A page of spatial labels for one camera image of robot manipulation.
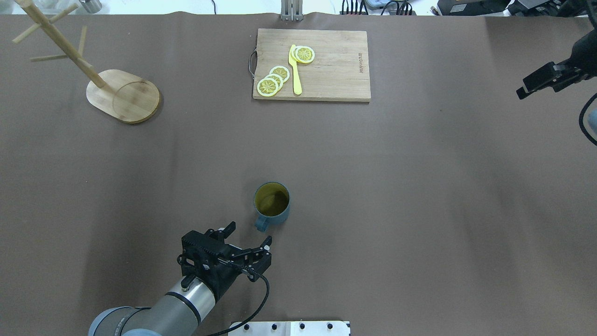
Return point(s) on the aluminium frame post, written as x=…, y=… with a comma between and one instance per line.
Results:
x=292, y=10

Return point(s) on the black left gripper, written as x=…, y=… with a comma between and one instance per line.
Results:
x=224, y=276

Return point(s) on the blue cup yellow inside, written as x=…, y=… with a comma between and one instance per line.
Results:
x=272, y=203

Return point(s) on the wooden cup storage rack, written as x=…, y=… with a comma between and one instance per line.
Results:
x=124, y=96

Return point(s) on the wooden cutting board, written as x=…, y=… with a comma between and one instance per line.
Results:
x=339, y=73

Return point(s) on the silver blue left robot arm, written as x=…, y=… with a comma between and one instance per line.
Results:
x=178, y=313

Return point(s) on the yellow plastic knife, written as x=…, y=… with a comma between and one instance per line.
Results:
x=296, y=83

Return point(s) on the lemon slice far end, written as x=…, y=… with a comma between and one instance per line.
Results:
x=303, y=54

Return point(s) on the lemon slice near handle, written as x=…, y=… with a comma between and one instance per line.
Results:
x=267, y=87

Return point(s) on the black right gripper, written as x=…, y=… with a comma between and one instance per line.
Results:
x=586, y=52

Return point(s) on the small metal cup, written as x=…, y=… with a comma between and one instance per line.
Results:
x=91, y=6

